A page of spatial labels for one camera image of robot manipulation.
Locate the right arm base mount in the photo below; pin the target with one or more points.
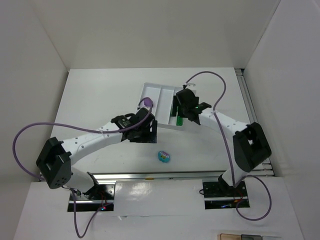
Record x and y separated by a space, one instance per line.
215 198

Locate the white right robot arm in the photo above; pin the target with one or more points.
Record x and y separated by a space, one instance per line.
246 144

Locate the aluminium front rail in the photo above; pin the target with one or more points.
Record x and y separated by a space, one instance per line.
157 175

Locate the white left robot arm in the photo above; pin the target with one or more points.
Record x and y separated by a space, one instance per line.
57 157

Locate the purple rounded lego piece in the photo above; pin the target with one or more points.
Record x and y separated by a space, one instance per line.
147 102

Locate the brown box at edge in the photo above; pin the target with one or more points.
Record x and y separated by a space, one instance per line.
227 236

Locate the white three-compartment tray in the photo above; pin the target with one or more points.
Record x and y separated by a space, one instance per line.
162 97

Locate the grey box at edge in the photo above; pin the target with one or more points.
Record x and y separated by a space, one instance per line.
251 237

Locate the aluminium side rail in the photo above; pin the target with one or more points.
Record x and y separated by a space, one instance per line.
264 169

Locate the green long lego brick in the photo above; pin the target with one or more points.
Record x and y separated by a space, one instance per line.
179 121

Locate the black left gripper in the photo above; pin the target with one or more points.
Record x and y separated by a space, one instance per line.
149 135

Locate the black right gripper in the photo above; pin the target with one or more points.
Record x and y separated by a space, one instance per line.
175 109

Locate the green square lego brick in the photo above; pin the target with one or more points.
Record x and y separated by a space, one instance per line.
172 113

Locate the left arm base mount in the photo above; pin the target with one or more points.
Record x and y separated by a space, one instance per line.
101 197

